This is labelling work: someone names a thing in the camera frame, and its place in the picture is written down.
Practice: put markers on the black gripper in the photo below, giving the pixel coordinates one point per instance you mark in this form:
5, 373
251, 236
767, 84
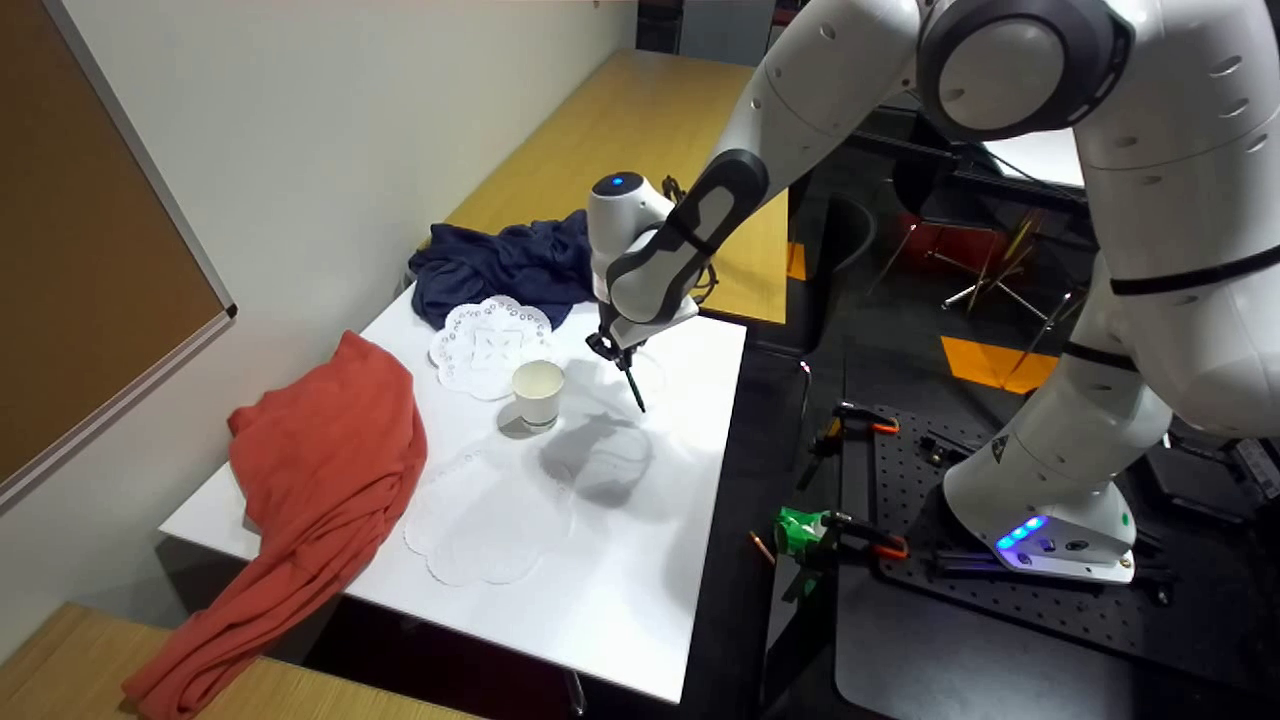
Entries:
619, 338

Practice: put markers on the black pen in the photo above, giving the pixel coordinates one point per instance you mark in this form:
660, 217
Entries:
629, 378

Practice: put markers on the white paper cup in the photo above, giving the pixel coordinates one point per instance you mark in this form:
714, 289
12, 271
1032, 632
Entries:
539, 390

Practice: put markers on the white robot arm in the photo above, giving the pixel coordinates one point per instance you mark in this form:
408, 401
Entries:
1174, 117

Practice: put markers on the dark blue cloth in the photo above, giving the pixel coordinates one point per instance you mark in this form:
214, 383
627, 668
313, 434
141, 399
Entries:
540, 266

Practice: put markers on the white lace doily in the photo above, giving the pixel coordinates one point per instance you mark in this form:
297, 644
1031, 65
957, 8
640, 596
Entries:
482, 345

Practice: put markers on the transparent plastic doily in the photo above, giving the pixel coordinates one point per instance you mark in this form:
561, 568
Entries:
485, 523

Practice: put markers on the orange black clamp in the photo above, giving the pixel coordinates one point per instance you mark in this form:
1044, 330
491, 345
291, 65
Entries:
845, 420

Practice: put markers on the green black clamp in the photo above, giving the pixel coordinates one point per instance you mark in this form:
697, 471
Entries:
820, 542

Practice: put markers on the orange red cloth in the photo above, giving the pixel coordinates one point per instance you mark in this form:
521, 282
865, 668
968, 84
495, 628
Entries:
327, 471

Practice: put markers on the cork notice board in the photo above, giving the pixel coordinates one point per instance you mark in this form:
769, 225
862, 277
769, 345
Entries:
103, 277

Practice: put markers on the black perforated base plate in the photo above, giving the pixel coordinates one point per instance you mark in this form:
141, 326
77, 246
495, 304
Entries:
1196, 605

